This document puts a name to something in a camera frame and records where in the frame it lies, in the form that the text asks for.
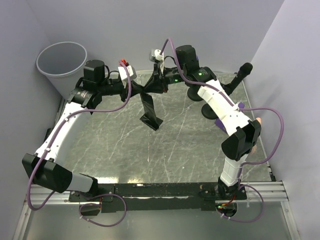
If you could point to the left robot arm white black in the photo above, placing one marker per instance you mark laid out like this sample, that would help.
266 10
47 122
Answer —
46 167

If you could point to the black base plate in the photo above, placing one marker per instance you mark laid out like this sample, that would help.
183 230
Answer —
160 196

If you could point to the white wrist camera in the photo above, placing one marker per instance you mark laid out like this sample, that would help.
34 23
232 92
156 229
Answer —
126 70
157 57

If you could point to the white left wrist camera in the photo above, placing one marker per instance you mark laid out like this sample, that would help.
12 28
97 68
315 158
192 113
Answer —
126 70

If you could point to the aluminium rail frame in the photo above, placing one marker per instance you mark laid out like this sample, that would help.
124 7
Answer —
265 215

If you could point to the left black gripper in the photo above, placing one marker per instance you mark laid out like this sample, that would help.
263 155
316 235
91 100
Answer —
125 91

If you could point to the purple microphone on stand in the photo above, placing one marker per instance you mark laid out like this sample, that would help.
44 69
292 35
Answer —
195 74

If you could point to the black trash bag roll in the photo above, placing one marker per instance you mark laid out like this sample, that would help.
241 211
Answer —
153 85

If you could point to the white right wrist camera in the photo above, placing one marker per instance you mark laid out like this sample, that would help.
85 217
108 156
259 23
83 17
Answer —
157 57

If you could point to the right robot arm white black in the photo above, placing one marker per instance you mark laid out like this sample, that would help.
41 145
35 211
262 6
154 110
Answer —
241 130

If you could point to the grey plastic trash bin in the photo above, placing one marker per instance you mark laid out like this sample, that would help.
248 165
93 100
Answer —
62 63

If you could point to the black microphone on stand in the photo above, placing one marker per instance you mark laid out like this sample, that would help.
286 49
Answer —
243 72

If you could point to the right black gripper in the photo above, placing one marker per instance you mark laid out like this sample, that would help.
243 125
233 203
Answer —
163 84

